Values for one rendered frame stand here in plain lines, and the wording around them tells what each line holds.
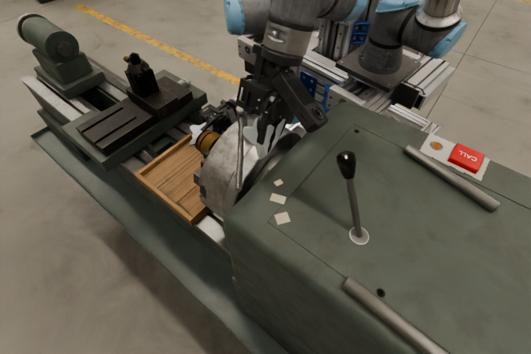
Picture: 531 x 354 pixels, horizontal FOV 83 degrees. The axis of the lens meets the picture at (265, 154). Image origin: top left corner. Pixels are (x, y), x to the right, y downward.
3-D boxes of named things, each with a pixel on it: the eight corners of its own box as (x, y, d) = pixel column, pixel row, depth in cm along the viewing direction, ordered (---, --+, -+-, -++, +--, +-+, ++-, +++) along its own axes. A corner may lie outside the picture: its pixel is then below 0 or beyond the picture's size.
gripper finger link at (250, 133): (243, 147, 63) (253, 107, 58) (265, 161, 61) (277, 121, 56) (234, 152, 61) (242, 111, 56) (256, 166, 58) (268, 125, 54)
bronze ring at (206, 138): (233, 134, 91) (212, 121, 94) (211, 152, 86) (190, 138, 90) (236, 153, 98) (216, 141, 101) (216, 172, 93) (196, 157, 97)
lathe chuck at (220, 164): (291, 171, 106) (295, 105, 81) (231, 239, 91) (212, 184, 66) (271, 159, 109) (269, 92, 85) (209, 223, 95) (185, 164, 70)
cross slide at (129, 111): (193, 99, 133) (191, 90, 129) (107, 156, 111) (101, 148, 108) (167, 83, 140) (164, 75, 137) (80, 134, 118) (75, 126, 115)
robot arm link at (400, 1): (382, 24, 107) (395, -17, 97) (416, 39, 101) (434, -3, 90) (361, 35, 102) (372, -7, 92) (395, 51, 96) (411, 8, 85)
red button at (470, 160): (480, 160, 68) (486, 154, 67) (473, 176, 65) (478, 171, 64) (453, 148, 71) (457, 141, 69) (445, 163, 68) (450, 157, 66)
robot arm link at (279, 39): (320, 32, 50) (295, 32, 44) (311, 59, 52) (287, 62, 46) (284, 19, 53) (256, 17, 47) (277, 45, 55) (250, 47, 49)
